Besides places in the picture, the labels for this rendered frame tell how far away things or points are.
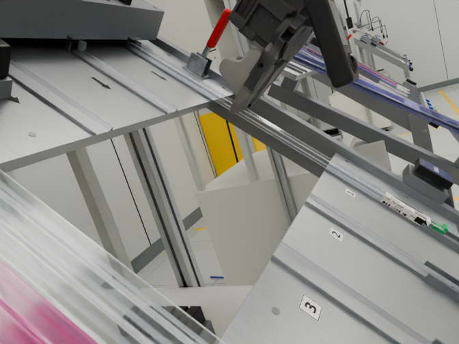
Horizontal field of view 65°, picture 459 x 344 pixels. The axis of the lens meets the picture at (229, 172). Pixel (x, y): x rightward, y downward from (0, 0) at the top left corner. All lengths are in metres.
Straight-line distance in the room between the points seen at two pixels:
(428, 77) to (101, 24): 7.64
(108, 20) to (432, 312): 0.49
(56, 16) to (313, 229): 0.36
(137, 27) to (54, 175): 1.88
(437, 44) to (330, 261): 7.70
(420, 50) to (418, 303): 7.66
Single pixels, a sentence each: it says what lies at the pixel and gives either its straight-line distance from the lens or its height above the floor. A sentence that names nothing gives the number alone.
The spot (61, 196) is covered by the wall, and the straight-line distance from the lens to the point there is 2.39.
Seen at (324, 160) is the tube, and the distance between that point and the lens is 0.48.
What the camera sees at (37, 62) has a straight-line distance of 0.44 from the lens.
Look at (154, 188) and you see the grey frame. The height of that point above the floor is 0.85.
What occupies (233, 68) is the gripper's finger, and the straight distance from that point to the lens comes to 0.48.
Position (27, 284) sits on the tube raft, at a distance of 0.20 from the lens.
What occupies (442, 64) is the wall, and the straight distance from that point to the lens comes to 7.99.
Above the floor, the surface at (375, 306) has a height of 0.80.
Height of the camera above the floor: 0.98
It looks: 11 degrees down
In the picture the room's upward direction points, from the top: 17 degrees counter-clockwise
